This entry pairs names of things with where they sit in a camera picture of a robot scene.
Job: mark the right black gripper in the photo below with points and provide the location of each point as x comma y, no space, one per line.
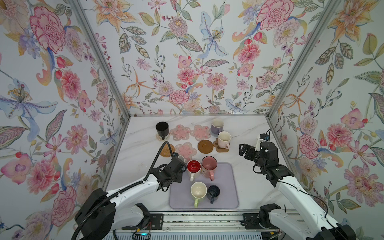
246,147

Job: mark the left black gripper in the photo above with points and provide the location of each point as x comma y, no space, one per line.
180,177

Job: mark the woven rattan round coaster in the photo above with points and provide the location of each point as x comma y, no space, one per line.
166,151

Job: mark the cream mug pink handle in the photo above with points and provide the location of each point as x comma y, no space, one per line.
224,139

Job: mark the pink flower coaster front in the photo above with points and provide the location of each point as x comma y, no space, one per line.
186,150

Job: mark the pink flower coaster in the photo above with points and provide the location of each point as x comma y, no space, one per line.
201,132
180,133
186,150

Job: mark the brown paw cork coaster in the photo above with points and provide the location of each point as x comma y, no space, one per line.
218,148

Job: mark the cream mug green handle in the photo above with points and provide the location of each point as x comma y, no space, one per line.
199,191

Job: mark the cream mug purple handle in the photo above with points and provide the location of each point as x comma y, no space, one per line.
217,126

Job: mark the pink tall mug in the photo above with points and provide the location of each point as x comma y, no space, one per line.
209,165

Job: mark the brown round wooden coaster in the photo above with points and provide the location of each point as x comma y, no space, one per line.
205,146

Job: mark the black mug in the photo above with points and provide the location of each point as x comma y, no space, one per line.
162,129

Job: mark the small dark blue mug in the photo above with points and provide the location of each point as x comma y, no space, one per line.
213,193

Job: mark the blue mug white inside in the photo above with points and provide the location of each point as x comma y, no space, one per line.
181,158

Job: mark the multicolour embroidered round coaster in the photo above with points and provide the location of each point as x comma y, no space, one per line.
159,138

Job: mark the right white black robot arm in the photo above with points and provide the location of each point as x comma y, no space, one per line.
318,224

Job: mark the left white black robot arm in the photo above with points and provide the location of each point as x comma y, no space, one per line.
104,212

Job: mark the red inside white mug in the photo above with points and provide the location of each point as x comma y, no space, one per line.
194,169

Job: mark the lavender serving tray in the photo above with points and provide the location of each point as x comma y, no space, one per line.
182,199

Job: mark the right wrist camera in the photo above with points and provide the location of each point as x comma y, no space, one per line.
262,138

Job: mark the aluminium mounting rail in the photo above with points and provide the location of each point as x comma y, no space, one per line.
203,221

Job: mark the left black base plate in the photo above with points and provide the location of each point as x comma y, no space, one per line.
149,222

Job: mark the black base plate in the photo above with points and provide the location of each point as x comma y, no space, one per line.
251,221
149,222

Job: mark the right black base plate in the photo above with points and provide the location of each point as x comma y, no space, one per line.
251,221

